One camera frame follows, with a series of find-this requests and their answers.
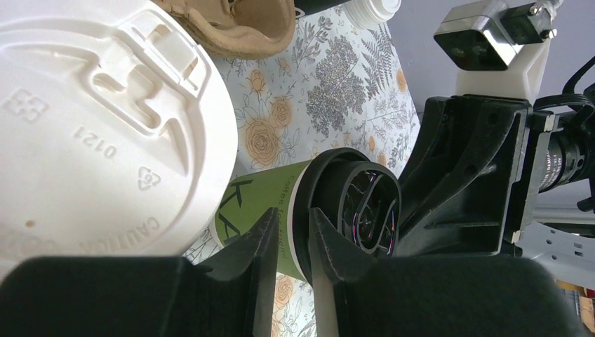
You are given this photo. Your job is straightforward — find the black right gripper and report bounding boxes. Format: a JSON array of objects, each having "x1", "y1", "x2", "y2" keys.
[{"x1": 395, "y1": 93, "x2": 594, "y2": 256}]

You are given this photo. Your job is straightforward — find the stack of white lids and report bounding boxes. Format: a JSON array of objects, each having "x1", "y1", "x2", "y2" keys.
[{"x1": 344, "y1": 0, "x2": 402, "y2": 29}]

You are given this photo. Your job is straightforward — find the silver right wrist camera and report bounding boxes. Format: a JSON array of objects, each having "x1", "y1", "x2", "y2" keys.
[{"x1": 434, "y1": 1, "x2": 563, "y2": 71}]

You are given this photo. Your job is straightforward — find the white coffee lid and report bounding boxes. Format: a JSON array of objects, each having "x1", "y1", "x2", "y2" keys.
[{"x1": 1, "y1": 1, "x2": 238, "y2": 270}]

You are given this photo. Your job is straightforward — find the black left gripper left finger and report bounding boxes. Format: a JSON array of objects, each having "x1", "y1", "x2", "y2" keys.
[{"x1": 1, "y1": 208, "x2": 279, "y2": 336}]

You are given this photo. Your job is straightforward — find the black coffee lid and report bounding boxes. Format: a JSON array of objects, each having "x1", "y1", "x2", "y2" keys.
[{"x1": 287, "y1": 147, "x2": 401, "y2": 282}]

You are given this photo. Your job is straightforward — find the stack of brown cup carriers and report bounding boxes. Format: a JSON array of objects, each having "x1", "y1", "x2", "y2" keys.
[{"x1": 155, "y1": 0, "x2": 296, "y2": 60}]

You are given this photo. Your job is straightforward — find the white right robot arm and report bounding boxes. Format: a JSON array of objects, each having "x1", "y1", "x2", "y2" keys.
[{"x1": 394, "y1": 93, "x2": 594, "y2": 289}]

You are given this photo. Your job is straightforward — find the stack of black paper cups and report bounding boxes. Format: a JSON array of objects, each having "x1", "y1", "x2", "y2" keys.
[{"x1": 294, "y1": 0, "x2": 348, "y2": 18}]

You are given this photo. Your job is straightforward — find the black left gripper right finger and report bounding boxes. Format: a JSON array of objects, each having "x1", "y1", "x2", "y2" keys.
[{"x1": 309, "y1": 208, "x2": 587, "y2": 336}]

